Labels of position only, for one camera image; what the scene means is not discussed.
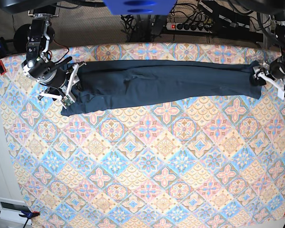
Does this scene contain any dark navy t-shirt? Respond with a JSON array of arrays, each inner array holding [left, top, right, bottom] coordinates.
[[61, 60, 261, 116]]

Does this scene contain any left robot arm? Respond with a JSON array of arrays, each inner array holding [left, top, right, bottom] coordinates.
[[237, 0, 285, 82]]

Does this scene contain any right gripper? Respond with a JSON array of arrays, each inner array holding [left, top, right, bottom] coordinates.
[[60, 79, 82, 101]]

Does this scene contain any lower left table clamp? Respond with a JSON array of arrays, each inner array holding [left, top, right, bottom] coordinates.
[[0, 208, 40, 228]]

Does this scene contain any patterned colourful tablecloth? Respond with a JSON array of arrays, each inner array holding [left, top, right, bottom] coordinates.
[[0, 55, 285, 228]]

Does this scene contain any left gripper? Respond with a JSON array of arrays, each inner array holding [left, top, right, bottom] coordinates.
[[250, 68, 267, 86]]

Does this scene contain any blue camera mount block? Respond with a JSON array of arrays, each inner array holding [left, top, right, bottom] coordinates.
[[103, 0, 176, 16]]

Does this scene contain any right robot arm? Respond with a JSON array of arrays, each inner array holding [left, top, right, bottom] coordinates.
[[0, 0, 86, 107]]

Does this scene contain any white power strip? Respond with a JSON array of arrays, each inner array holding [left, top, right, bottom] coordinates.
[[166, 22, 211, 33]]

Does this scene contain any black round stool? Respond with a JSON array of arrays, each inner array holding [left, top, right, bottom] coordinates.
[[13, 21, 47, 53]]

